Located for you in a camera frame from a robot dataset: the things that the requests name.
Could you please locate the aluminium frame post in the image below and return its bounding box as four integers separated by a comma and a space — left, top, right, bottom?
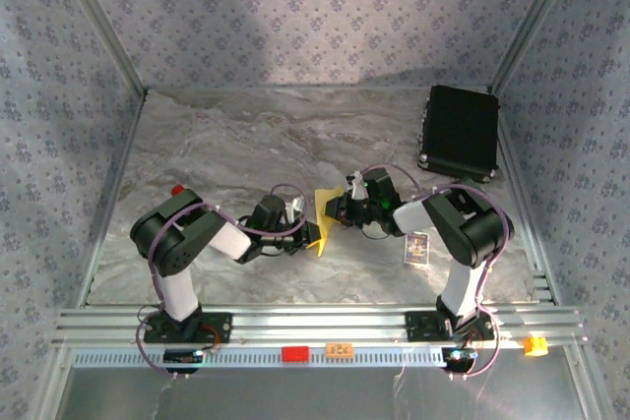
48, 0, 150, 99
489, 0, 587, 94

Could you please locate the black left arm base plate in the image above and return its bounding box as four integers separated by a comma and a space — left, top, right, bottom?
143, 311, 233, 345

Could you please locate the orange plastic block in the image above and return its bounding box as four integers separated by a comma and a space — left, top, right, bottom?
522, 335, 549, 357

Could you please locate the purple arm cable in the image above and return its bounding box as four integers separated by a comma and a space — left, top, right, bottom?
135, 182, 310, 378
366, 162, 513, 380

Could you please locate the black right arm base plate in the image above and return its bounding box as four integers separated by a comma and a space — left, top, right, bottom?
404, 311, 496, 342

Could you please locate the slotted grey cable duct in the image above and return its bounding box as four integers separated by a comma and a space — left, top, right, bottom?
71, 346, 447, 370

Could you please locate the playing card box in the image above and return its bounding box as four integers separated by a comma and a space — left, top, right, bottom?
403, 231, 430, 267

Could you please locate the yellow paper sheet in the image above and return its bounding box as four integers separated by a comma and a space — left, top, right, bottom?
313, 185, 346, 258

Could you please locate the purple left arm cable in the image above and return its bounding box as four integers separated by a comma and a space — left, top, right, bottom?
135, 182, 310, 378

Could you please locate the aluminium mounting rail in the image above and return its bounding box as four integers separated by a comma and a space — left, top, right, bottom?
51, 305, 590, 348

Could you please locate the small circuit board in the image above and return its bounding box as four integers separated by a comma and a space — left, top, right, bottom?
441, 347, 478, 366
163, 349, 205, 366

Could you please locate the black hard case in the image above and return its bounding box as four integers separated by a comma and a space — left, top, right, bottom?
416, 84, 501, 184

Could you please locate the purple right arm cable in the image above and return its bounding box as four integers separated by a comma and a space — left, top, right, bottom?
366, 162, 513, 380

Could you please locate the aluminium table side rail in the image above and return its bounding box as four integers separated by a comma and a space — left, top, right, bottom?
494, 92, 560, 306
73, 92, 149, 308

